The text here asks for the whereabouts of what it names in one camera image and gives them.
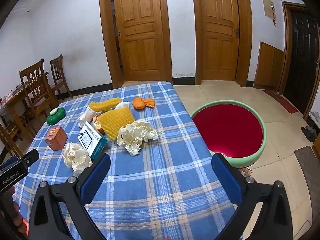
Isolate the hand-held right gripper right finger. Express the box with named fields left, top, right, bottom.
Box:
left=211, top=152, right=293, bottom=240

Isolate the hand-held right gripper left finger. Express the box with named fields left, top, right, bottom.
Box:
left=29, top=154, right=112, bottom=240

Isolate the cream paper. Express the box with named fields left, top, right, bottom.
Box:
left=63, top=142, right=93, bottom=175
left=117, top=120, right=158, bottom=156

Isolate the white and teal medicine box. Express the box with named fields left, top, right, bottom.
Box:
left=79, top=122, right=108, bottom=160

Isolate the red basin with green rim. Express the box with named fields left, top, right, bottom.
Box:
left=190, top=100, right=267, bottom=168

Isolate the orange snack wrapper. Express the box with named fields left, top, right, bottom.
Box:
left=93, top=115, right=105, bottom=134

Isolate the orange cardboard box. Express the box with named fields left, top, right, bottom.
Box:
left=45, top=126, right=68, bottom=151

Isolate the curved yellow foam net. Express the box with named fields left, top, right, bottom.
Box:
left=89, top=98, right=122, bottom=113

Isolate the person's left hand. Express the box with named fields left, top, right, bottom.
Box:
left=0, top=187, right=27, bottom=238

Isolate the wooden chair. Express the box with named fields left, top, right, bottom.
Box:
left=0, top=122, right=24, bottom=158
left=50, top=54, right=74, bottom=100
left=19, top=59, right=59, bottom=120

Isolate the blue plaid tablecloth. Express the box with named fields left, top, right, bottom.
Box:
left=11, top=81, right=244, bottom=240

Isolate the green plush toy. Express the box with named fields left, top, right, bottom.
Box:
left=46, top=107, right=65, bottom=125

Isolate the wooden dining table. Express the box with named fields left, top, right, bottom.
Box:
left=0, top=85, right=33, bottom=130

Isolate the grey floor mat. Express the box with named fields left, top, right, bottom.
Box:
left=294, top=146, right=320, bottom=188

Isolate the pair of dark shoes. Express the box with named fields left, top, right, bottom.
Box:
left=301, top=126, right=317, bottom=142

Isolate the red doormat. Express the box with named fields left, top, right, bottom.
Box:
left=262, top=89, right=298, bottom=113

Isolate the dark metal door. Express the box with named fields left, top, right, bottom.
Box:
left=278, top=2, right=320, bottom=122

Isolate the wooden panel door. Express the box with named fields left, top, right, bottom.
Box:
left=191, top=0, right=253, bottom=87
left=99, top=0, right=173, bottom=88

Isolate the low wooden wall cabinet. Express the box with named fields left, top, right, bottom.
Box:
left=254, top=42, right=285, bottom=90

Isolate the beige wall electric box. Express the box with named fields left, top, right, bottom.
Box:
left=262, top=0, right=275, bottom=22

